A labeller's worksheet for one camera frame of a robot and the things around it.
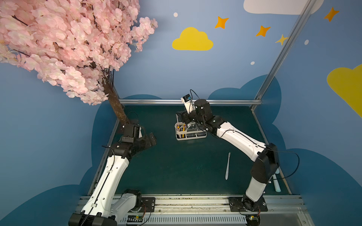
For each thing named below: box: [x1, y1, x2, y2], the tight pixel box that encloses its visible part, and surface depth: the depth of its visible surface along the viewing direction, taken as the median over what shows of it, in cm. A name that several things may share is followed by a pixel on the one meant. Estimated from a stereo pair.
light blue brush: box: [272, 168, 282, 193], surface depth 81 cm
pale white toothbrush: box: [225, 152, 231, 181], surface depth 88 cm
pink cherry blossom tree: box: [0, 0, 158, 126], surface depth 51 cm
